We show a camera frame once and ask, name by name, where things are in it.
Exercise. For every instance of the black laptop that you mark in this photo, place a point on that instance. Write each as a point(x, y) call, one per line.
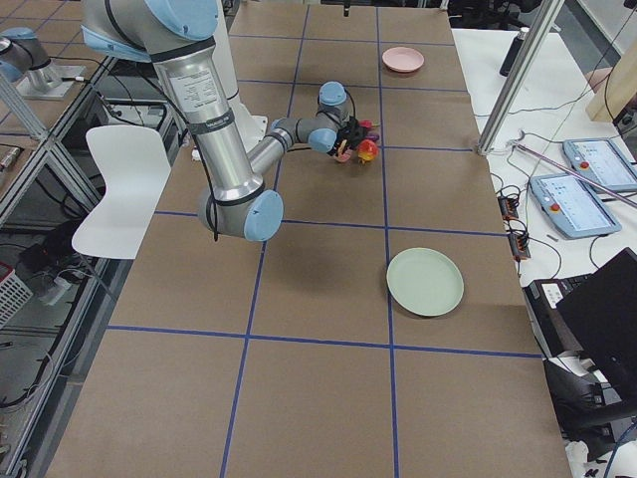
point(593, 314)

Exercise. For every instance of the near teach pendant tablet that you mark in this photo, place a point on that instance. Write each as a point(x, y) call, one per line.
point(572, 206)

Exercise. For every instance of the pink plate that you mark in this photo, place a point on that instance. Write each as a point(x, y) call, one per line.
point(403, 60)

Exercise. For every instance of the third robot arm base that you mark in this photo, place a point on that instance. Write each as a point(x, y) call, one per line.
point(26, 63)

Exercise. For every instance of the metal grabber stick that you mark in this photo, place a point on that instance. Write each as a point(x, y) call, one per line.
point(566, 168)

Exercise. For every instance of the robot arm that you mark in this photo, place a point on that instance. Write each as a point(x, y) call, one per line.
point(186, 43)

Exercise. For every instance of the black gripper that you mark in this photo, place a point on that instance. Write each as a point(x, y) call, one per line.
point(354, 134)

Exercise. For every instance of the white chair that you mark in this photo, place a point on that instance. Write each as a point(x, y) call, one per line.
point(134, 165)

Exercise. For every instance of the black water bottle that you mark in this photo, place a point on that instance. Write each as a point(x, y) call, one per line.
point(513, 51)

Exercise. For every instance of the green plate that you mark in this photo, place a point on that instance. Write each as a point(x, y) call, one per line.
point(425, 282)

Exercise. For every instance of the white plastic basket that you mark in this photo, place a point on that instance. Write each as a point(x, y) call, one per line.
point(15, 294)

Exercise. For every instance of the teach pendant tablet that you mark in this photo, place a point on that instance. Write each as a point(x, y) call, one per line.
point(600, 160)
point(572, 206)

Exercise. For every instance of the aluminium frame post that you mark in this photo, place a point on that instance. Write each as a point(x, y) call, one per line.
point(540, 27)

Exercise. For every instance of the far teach pendant tablet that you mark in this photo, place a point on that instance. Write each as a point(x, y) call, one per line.
point(600, 160)

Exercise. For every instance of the yellow pink peach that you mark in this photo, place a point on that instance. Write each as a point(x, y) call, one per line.
point(343, 157)

